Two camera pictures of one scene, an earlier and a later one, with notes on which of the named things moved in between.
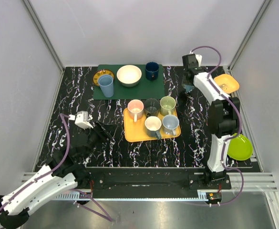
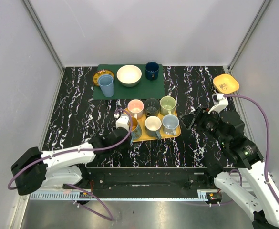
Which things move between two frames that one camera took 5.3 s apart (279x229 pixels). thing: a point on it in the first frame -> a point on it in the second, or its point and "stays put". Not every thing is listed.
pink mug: [136, 108] stays put
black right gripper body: [186, 82] -> [209, 122]
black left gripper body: [99, 129] -> [126, 130]
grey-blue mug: [153, 124] stays put
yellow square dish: [226, 83] stays put
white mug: [170, 122] stays put
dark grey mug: [151, 106] stays put
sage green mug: [167, 105] stays put
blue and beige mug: [189, 88] -> [136, 131]
